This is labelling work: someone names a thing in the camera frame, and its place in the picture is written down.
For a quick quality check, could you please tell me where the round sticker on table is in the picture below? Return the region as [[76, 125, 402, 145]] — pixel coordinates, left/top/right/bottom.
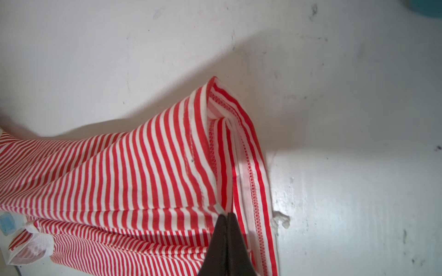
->
[[0, 212, 17, 236]]

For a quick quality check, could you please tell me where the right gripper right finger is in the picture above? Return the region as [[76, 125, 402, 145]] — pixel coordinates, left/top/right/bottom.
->
[[227, 213, 257, 276]]

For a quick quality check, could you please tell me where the red white striped tank top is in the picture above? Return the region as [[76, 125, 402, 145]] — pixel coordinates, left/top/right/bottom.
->
[[1, 77, 279, 276]]

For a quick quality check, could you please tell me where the teal plastic basket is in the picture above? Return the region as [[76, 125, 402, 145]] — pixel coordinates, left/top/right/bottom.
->
[[405, 0, 442, 18]]

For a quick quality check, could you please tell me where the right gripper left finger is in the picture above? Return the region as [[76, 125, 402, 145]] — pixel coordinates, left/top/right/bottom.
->
[[198, 215, 227, 276]]

